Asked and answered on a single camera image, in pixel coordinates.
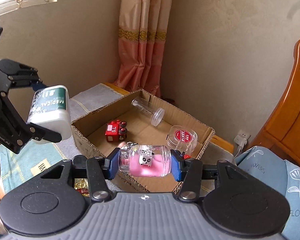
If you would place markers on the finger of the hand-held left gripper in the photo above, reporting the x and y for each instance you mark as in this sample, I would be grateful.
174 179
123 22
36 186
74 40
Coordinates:
25 78
40 133

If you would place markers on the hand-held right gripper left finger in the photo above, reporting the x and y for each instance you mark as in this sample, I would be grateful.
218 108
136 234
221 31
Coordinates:
113 165

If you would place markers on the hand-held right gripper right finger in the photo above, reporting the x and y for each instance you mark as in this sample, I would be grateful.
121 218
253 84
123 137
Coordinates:
176 166

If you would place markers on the white bottle with green label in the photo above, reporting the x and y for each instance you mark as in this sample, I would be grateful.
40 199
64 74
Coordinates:
50 120

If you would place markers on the clear jar with red label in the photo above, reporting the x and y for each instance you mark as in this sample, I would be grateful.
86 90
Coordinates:
181 136

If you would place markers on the clear bottle with pink filling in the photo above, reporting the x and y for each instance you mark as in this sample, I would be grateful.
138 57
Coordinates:
145 170

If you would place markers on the red toy train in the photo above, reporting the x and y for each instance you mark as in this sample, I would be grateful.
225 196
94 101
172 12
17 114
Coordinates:
112 132

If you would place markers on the cardboard box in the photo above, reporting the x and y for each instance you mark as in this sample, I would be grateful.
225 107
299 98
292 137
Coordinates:
140 127

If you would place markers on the tall clear plastic jar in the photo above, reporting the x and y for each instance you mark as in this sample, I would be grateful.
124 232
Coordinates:
153 116

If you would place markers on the beige printed card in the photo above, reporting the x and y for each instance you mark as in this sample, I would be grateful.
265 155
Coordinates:
40 168

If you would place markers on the gold and red packet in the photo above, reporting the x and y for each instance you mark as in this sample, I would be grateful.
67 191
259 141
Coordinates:
81 187

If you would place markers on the wooden table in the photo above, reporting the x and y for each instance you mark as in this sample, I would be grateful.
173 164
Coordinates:
222 143

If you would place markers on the blue floral bed sheet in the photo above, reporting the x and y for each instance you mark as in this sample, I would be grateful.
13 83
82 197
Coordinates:
260 180

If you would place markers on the pink and beige curtain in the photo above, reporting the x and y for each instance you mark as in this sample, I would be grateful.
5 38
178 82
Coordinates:
140 55

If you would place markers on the blue floral pillow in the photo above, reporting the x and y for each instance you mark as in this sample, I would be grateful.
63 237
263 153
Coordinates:
297 205

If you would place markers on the wooden bed headboard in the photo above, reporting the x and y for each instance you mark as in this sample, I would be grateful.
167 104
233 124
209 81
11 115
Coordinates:
290 105

